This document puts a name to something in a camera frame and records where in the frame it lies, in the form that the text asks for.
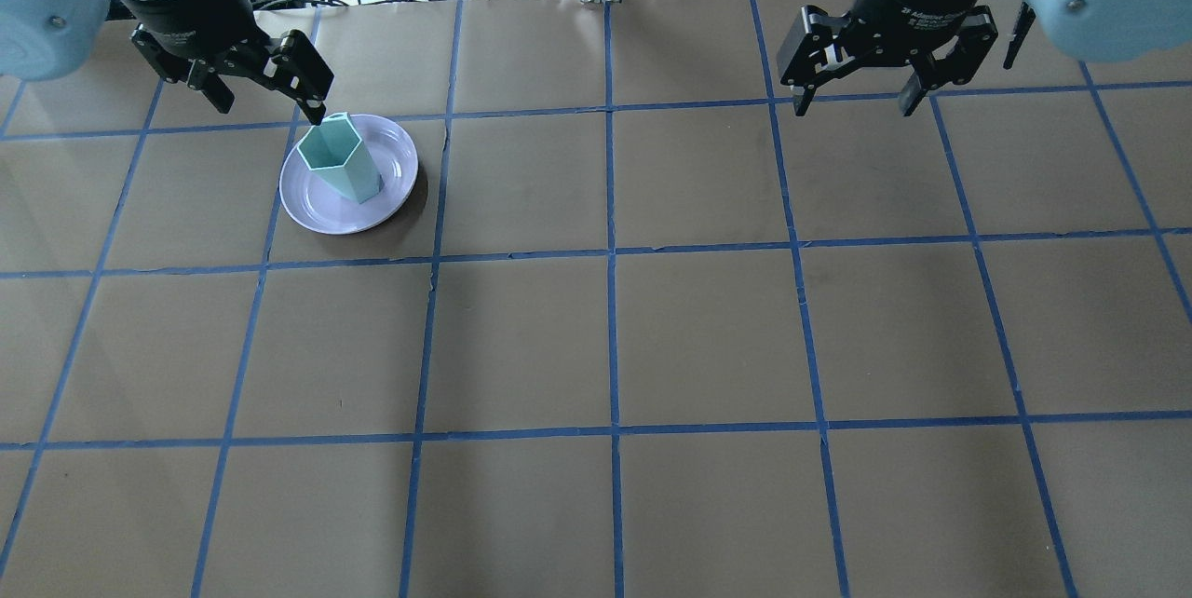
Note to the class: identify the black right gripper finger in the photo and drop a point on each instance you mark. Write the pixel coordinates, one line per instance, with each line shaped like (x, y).
(813, 55)
(974, 38)

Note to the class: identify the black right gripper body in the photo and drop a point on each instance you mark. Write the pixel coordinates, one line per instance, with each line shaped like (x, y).
(908, 0)

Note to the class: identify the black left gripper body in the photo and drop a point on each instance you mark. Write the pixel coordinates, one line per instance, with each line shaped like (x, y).
(189, 13)

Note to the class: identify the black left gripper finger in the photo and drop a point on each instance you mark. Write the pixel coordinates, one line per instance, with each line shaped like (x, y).
(290, 65)
(196, 74)

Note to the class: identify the mint green faceted cup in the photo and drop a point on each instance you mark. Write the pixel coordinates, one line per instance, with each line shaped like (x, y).
(336, 153)

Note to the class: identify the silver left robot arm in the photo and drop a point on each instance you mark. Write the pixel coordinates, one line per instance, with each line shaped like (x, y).
(48, 39)

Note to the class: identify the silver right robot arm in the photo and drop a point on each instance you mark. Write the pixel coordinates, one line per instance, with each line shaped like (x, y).
(1099, 30)

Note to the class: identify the lavender plate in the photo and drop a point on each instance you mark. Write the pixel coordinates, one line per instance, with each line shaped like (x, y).
(316, 207)

